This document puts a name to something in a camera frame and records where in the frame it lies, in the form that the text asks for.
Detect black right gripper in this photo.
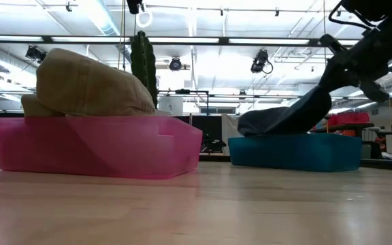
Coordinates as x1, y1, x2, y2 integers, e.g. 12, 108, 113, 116
319, 16, 392, 103

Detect blue denim baseball cap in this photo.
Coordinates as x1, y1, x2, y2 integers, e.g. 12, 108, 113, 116
237, 85, 333, 137

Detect red plastic crates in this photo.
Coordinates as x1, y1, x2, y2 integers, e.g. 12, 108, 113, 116
327, 112, 371, 127

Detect tall green cactus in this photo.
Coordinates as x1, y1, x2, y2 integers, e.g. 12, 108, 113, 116
130, 30, 159, 109

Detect dark shelf board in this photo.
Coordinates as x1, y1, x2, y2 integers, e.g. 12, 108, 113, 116
313, 122, 376, 134

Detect blue plastic bin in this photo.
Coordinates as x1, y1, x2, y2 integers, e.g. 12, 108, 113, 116
228, 133, 363, 173

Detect black metal rack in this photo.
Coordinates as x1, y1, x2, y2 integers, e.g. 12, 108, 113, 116
157, 88, 211, 117

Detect white cylinder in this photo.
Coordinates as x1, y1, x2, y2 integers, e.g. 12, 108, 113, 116
158, 96, 185, 117

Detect black ceiling spotlight cluster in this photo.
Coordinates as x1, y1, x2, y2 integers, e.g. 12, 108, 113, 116
24, 45, 48, 65

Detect white hanging cloth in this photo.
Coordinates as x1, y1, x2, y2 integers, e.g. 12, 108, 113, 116
220, 114, 243, 157

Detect pink translucent plastic bin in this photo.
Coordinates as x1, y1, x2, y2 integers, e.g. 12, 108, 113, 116
0, 116, 203, 180

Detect white hanging ring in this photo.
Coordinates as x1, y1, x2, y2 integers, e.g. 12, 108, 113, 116
135, 8, 154, 29

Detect silver ceiling air duct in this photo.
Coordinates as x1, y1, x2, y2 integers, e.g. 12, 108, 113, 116
76, 0, 132, 64

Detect black overhead frame beam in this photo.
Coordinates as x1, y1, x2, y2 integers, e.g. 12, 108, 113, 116
0, 33, 392, 48

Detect black aluminium table frame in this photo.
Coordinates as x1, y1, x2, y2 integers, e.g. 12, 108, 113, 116
199, 152, 392, 172

